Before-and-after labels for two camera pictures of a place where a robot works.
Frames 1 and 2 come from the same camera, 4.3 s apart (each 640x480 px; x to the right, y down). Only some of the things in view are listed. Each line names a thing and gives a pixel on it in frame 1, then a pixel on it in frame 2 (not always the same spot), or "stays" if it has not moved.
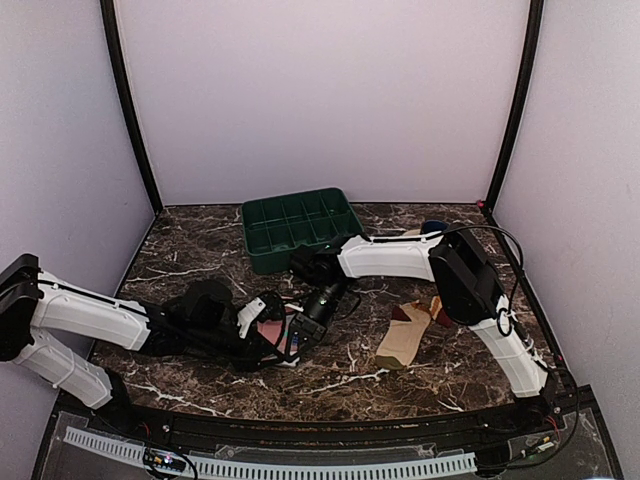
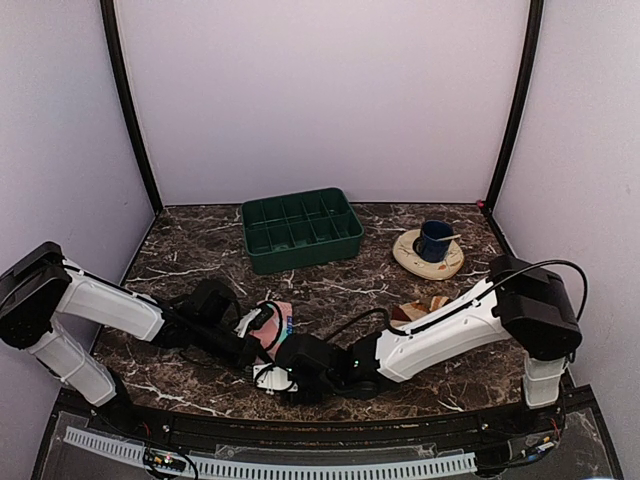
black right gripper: x=311 y=329 to x=292 y=400
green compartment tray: x=275 y=227 stays
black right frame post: x=535 y=27 stays
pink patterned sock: x=271 y=329 stays
